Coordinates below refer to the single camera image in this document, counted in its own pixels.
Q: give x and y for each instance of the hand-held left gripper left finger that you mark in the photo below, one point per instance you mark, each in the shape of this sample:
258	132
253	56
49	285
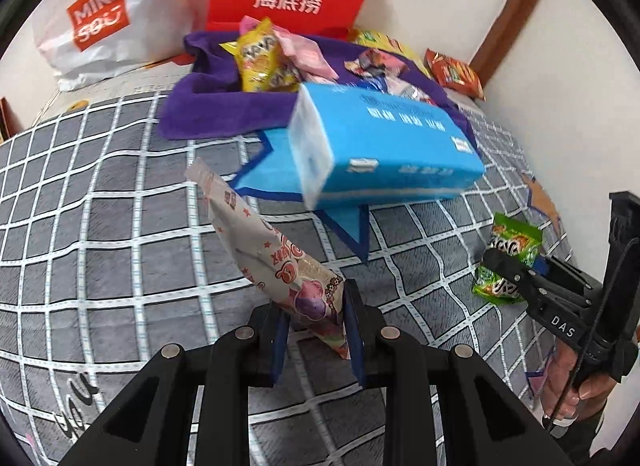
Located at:
280	351

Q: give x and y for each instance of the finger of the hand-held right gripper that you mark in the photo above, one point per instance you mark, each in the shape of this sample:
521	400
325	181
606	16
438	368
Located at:
565	276
510	271

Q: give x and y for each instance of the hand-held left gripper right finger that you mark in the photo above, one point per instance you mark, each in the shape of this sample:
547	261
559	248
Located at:
356	341

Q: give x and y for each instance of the green snack packet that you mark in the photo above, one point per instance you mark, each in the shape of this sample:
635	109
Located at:
510	241

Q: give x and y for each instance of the pale pink starred snack packet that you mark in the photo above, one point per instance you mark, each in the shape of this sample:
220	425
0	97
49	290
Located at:
270	256

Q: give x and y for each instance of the multicolour snack packet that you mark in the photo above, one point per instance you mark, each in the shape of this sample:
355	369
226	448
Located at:
375	60

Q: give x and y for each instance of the yellow snack packet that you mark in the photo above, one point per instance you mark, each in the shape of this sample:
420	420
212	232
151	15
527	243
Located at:
260	60

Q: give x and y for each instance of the bright pink peach snack packet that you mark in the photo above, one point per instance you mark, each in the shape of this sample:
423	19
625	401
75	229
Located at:
300	48

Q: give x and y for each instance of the person's right forearm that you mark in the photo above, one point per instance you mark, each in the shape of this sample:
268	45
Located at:
600	441

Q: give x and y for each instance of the person's right hand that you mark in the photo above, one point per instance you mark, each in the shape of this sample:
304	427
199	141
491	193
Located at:
557	386

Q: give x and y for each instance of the blue tissue pack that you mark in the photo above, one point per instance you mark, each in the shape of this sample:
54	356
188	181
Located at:
400	145

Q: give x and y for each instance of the grey checked bed sheet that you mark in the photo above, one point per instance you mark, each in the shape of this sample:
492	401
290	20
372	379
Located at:
125	246

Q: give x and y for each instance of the orange chip bag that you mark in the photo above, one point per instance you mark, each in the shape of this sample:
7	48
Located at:
455	75

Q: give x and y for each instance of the purple towel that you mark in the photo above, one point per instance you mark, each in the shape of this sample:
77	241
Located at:
215	105

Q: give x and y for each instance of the yellow chip bag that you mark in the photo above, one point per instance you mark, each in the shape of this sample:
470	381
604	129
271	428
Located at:
380	38

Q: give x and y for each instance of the white plastic shopping bag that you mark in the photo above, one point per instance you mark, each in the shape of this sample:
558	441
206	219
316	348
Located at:
140	10

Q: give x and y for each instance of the brown wooden door frame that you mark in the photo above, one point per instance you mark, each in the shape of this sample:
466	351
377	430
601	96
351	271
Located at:
510	10

